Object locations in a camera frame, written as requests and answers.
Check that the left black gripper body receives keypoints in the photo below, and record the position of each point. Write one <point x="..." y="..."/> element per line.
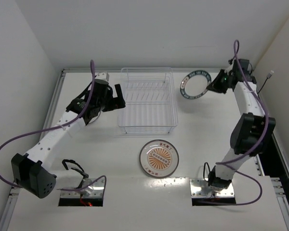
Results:
<point x="113" y="103"/>

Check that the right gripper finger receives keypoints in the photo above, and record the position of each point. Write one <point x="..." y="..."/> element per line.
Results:
<point x="221" y="78"/>
<point x="217" y="87"/>

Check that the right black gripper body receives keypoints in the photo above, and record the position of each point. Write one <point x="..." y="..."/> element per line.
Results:
<point x="218" y="82"/>

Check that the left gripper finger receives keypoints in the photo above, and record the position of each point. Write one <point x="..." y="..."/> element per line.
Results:
<point x="118" y="103"/>
<point x="119" y="91"/>

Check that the blue rimmed white plate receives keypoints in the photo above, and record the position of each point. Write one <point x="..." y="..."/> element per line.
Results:
<point x="189" y="76"/>

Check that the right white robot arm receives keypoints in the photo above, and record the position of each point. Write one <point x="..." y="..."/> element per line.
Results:
<point x="252" y="132"/>

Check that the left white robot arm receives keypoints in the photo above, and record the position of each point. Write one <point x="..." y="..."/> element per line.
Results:
<point x="32" y="171"/>

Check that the orange sunburst plate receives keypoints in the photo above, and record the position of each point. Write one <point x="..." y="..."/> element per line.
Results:
<point x="158" y="159"/>

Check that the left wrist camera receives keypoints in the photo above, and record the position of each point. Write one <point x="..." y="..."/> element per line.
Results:
<point x="102" y="76"/>

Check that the clear wire dish rack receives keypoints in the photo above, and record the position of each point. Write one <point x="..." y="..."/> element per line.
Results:
<point x="151" y="106"/>

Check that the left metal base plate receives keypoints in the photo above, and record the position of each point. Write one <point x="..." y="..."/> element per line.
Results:
<point x="95" y="190"/>

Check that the metal base plate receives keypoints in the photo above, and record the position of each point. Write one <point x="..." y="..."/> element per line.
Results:
<point x="200" y="190"/>
<point x="95" y="190"/>

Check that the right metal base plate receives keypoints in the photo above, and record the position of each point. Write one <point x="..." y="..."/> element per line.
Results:
<point x="200" y="190"/>

